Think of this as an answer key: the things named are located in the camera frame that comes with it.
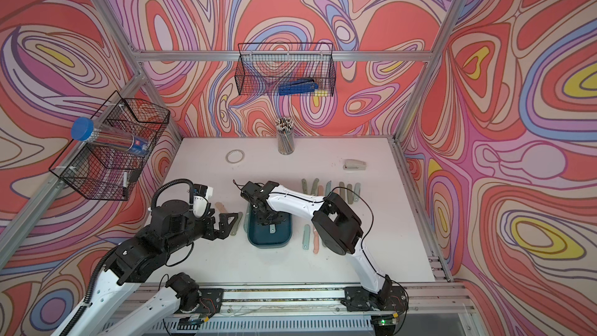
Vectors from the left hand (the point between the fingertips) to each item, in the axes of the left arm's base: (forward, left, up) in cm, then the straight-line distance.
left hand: (229, 214), depth 69 cm
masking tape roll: (+42, +11, -22) cm, 49 cm away
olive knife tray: (-5, -2, 0) cm, 6 cm away
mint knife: (+4, -11, -20) cm, 23 cm away
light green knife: (+25, -23, -22) cm, 40 cm away
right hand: (+6, -11, -21) cm, 24 cm away
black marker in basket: (+9, +34, +3) cm, 35 cm away
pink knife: (+23, -30, -22) cm, 44 cm away
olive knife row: (+22, -40, -21) cm, 50 cm away
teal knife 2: (+2, -24, -22) cm, 32 cm away
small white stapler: (+35, -46, -20) cm, 61 cm away
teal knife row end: (+24, -47, -23) cm, 57 cm away
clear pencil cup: (+43, -15, -6) cm, 46 cm away
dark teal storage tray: (+1, -6, -19) cm, 20 cm away
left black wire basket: (+12, +42, +6) cm, 44 cm away
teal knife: (+24, -34, -22) cm, 47 cm away
